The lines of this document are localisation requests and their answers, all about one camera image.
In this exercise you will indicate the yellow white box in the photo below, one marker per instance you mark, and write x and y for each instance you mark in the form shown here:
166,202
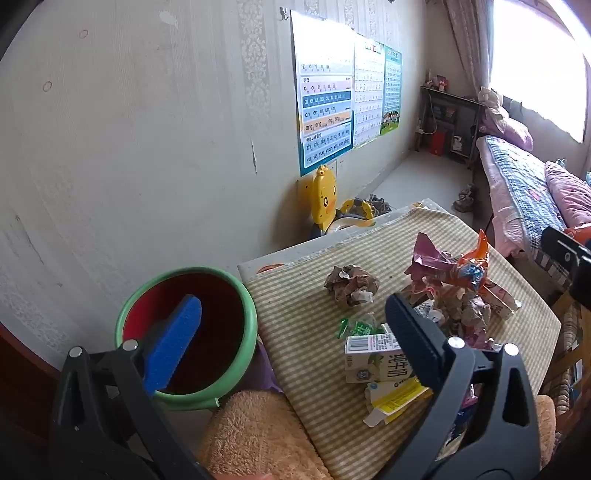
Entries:
392,399

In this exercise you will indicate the white milk carton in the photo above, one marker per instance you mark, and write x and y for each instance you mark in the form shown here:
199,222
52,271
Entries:
369,360

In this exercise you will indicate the orange plush blanket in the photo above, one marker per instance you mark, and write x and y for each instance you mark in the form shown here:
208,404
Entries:
258,434

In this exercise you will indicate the grey crumpled cloth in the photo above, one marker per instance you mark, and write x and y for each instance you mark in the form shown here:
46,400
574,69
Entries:
379,204

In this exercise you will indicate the brown paper pile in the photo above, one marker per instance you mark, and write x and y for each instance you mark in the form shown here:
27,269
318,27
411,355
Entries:
471,314

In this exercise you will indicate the blue bordered wall poster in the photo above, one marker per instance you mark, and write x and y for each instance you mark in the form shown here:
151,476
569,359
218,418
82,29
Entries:
323,101

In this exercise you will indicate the green bordered wall poster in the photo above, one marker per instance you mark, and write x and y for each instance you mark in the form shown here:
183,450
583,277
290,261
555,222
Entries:
392,92

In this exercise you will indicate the pair of shoes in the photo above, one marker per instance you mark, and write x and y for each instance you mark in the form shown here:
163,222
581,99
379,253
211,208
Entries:
464,199

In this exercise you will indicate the orange snack wrapper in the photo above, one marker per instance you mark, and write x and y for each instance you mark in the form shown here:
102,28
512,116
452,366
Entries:
480,254

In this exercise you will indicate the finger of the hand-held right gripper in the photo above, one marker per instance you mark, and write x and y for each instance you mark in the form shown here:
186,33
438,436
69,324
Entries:
565,251

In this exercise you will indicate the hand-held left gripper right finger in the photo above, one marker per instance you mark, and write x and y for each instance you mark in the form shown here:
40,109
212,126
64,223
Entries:
415,341

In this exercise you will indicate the purple snack wrapper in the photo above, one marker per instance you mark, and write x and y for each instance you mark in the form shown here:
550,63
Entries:
427,258

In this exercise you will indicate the dark metal shelf desk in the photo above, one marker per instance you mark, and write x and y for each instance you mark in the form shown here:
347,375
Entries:
450,99

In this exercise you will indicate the white chart wall poster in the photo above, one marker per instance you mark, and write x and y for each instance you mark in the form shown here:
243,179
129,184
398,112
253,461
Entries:
369,92

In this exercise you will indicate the dark wooden furniture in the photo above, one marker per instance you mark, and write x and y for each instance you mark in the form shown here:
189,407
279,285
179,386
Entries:
23,392

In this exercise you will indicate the red box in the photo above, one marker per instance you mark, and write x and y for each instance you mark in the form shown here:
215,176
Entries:
437,143

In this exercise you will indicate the brown paper ball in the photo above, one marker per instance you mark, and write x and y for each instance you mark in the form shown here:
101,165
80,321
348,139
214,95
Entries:
351,284

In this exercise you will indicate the green bin with red inside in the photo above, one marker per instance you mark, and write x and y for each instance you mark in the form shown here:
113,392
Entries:
221,314

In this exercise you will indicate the purple pillow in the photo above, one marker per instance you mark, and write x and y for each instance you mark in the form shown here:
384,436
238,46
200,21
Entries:
508,127

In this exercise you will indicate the green clear plastic wrapper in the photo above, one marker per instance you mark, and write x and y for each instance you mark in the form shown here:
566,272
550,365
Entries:
362,327

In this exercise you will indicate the bright window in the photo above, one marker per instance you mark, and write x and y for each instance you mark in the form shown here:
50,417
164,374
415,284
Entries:
535,55

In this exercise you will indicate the wooden chair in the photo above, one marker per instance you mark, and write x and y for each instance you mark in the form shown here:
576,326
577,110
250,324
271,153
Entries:
570,350

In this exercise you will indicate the pink small carton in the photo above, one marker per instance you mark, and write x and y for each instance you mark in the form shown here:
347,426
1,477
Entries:
503,297

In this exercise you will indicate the metal wall hook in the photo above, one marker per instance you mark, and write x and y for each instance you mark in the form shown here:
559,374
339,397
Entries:
285,14

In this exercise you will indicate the yellow duck potty chair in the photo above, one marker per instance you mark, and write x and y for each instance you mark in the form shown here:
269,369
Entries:
323,198

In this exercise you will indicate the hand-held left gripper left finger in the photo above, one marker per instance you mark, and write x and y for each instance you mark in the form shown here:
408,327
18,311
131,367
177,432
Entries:
178,332

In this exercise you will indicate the patterned curtain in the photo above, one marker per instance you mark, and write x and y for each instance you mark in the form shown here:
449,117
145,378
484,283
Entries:
471,41

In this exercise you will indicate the bed with patterned sheet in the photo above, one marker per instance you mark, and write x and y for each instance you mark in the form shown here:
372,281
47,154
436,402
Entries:
517,184

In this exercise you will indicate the pink quilt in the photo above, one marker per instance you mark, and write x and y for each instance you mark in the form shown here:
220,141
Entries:
570,189

